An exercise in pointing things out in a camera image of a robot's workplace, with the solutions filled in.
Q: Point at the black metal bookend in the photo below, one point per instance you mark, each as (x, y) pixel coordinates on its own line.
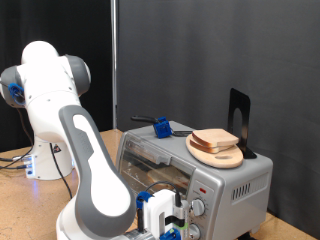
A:
(245, 110)

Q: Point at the vertical metal pole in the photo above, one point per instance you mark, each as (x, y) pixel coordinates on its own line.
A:
(114, 66)

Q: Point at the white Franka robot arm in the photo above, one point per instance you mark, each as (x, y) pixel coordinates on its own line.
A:
(100, 186)

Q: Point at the metal spatula with blue block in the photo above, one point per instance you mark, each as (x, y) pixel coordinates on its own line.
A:
(162, 128)

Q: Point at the dark grey backdrop panel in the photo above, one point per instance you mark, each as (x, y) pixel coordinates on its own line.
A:
(200, 50)

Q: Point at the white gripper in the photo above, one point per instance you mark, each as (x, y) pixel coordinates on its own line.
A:
(151, 216)

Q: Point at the oval wooden cutting board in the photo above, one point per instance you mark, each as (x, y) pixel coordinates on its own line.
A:
(213, 160)

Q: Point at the silver oven knob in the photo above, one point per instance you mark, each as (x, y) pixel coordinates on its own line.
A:
(195, 232)
(198, 207)

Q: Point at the silver wrist camera blue mount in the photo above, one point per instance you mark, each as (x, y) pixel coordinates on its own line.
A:
(182, 213)

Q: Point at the red oven indicator light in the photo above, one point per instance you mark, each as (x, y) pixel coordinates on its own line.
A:
(202, 190)

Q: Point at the silver toaster oven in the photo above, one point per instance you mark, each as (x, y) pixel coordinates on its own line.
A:
(160, 143)

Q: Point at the black curtain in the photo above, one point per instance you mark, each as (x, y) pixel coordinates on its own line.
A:
(96, 33)

